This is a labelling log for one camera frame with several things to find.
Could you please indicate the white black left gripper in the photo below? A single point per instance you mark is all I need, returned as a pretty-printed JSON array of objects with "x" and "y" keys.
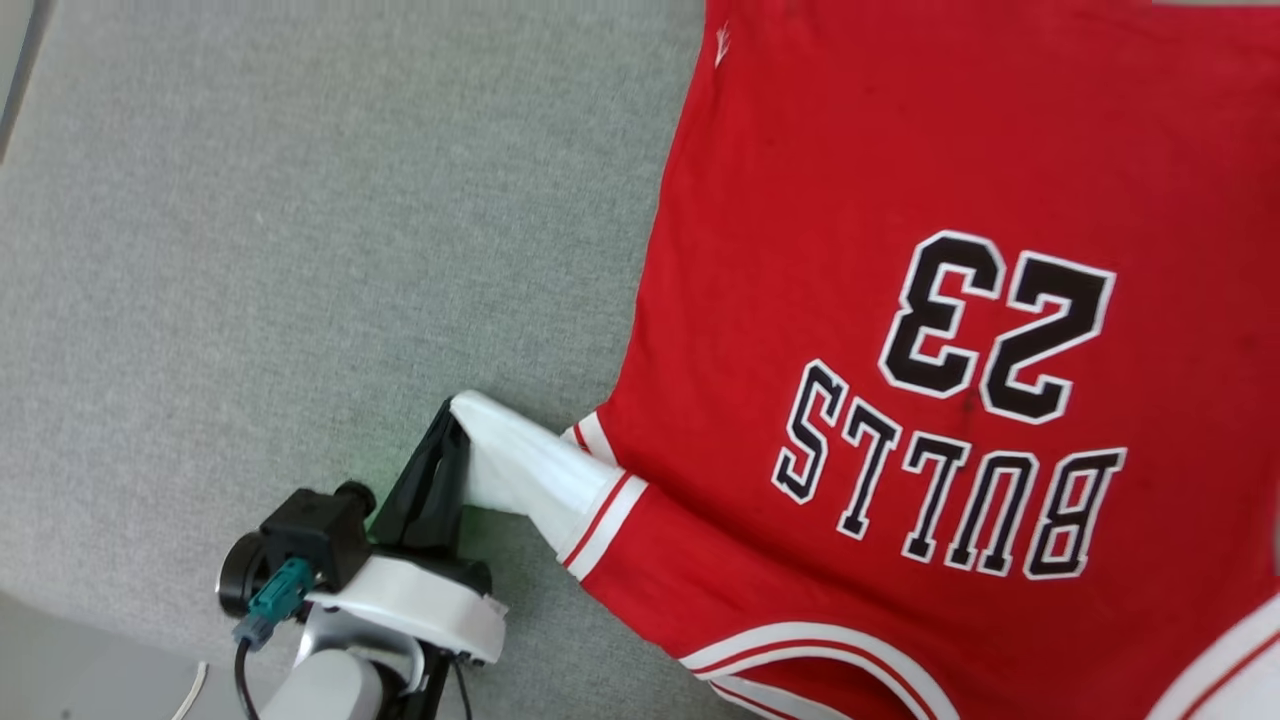
[{"x": 430, "y": 605}]

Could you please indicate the red white basketball jersey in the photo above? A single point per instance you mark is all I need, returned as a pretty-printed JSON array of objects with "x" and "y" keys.
[{"x": 850, "y": 150}]

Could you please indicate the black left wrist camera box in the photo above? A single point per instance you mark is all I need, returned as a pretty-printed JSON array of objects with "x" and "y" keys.
[{"x": 315, "y": 535}]

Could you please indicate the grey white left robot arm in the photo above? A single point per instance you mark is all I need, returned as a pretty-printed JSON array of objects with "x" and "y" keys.
[{"x": 335, "y": 685}]

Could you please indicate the grey fabric sofa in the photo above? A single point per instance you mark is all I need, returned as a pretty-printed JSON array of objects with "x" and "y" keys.
[{"x": 300, "y": 250}]

